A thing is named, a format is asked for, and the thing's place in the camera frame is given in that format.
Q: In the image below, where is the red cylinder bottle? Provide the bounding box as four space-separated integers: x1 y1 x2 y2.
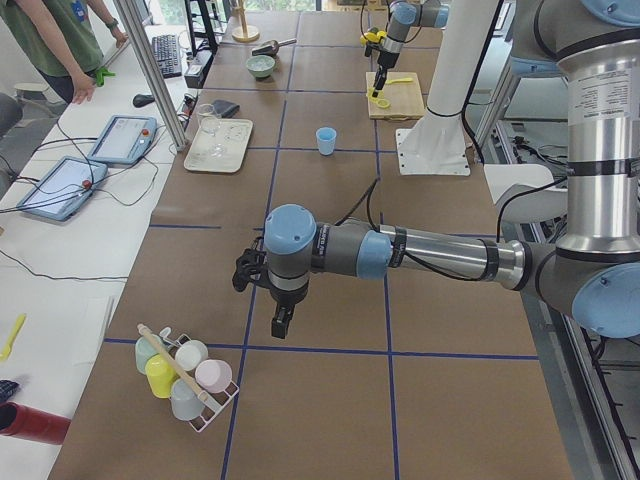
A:
1 402 71 445

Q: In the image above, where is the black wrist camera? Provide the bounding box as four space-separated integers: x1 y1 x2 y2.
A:
232 236 270 292

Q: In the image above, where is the white plastic cup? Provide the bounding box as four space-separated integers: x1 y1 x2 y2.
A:
175 340 209 372

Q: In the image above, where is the cream bear serving tray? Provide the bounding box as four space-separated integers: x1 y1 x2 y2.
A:
183 119 253 174

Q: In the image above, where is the aluminium frame post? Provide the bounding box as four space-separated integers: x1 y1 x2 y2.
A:
114 0 188 152

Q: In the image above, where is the far teach pendant tablet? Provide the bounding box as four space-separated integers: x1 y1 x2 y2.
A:
87 115 158 165

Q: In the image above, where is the wooden mug tree stand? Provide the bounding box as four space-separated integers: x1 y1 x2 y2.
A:
231 0 260 43

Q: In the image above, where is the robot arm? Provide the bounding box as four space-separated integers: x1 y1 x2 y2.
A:
259 1 639 338
360 1 449 98

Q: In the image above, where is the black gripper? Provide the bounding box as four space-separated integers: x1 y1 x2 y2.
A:
270 285 306 339
372 49 398 98

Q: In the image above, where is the green bowl of ice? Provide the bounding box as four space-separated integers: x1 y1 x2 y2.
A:
245 55 276 80

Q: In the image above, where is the bamboo cutting board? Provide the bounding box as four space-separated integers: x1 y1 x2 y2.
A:
366 71 425 120

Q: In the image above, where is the black computer mouse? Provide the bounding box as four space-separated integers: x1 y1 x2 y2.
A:
132 94 155 108

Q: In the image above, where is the grey folded cloth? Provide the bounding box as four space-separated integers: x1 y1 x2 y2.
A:
211 99 240 119

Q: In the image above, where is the white plastic chair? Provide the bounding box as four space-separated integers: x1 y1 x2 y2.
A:
484 164 568 223

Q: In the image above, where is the near teach pendant tablet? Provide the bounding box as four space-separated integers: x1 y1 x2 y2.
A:
16 156 108 222

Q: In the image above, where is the black keyboard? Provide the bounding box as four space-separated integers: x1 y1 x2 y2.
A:
151 34 182 78

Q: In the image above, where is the person in green shirt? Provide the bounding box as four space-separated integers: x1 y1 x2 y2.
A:
1 0 128 104

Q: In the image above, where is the steel ice scoop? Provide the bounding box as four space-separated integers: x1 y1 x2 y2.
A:
251 38 297 57

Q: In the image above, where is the white wire cup rack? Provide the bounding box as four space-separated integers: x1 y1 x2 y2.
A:
160 327 239 432

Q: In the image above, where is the yellow plastic knife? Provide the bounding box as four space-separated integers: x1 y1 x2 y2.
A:
386 76 414 85

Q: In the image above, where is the grey-blue plastic cup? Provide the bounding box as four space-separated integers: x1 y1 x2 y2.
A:
170 379 205 421

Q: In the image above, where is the pink plastic cup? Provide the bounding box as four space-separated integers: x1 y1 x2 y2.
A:
195 359 233 393

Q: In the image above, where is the teach pendant tablet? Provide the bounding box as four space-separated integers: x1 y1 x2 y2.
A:
16 156 108 222
87 115 158 165

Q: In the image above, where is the wooden rack handle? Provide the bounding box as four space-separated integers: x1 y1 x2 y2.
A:
137 323 209 403

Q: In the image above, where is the green plastic cup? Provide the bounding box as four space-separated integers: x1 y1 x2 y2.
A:
134 336 158 374

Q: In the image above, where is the yellow plastic cup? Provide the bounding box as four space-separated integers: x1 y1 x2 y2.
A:
144 354 178 399

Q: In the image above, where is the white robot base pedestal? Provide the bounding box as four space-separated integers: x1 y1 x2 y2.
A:
397 0 502 176

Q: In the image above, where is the light blue plastic cup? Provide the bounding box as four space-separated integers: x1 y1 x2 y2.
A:
316 127 337 156

